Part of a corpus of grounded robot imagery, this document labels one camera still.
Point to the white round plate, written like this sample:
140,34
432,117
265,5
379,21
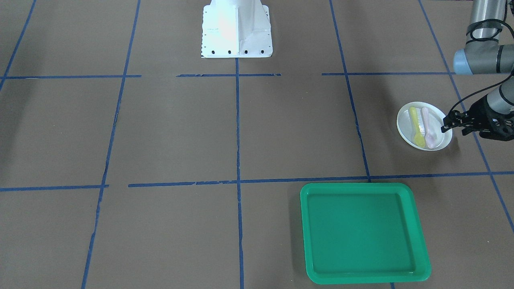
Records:
404,126

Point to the green plastic tray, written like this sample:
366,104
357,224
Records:
362,233

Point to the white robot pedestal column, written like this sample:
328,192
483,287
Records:
236,29

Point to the yellow plastic spoon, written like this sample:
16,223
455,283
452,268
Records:
416,122

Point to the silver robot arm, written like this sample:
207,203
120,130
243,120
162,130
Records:
483,54

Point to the pink plastic spoon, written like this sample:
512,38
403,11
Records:
430,136

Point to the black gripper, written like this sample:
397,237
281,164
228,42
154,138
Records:
479,114

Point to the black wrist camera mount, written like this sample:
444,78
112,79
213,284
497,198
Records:
498,127

